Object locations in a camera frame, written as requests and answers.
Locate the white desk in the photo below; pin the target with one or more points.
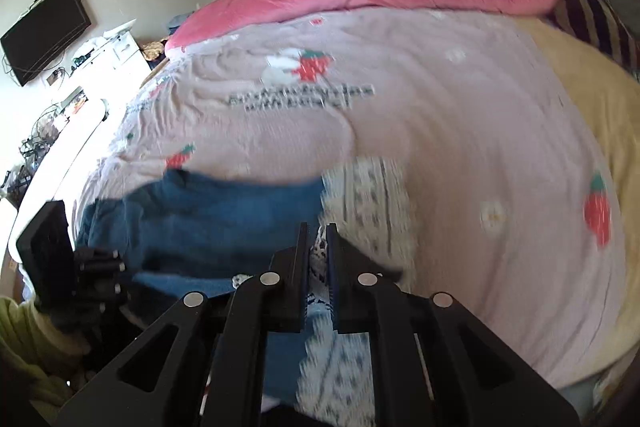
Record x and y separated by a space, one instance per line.
65 147

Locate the pink strawberry printed bed sheet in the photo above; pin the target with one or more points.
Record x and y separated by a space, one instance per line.
400 117

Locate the black wall television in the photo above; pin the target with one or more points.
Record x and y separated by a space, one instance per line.
45 37

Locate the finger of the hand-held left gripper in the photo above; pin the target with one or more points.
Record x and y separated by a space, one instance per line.
110 294
97 259

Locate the striped pillow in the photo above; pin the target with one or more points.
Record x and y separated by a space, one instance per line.
595 22

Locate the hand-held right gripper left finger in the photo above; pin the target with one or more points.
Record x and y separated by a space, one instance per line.
303 277

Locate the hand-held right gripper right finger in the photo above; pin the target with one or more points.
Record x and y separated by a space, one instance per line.
332 287

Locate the person's left forearm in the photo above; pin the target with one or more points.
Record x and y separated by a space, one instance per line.
25 342

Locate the blue bin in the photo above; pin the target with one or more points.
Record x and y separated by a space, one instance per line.
177 23

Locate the yellow blanket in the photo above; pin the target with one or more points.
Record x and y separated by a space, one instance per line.
600 107

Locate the blue denim garment with lace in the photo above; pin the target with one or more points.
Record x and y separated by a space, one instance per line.
210 222

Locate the yellow patterned cloth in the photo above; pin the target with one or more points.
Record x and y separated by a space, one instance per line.
152 49

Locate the white cabinet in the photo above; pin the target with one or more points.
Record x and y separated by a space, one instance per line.
120 52

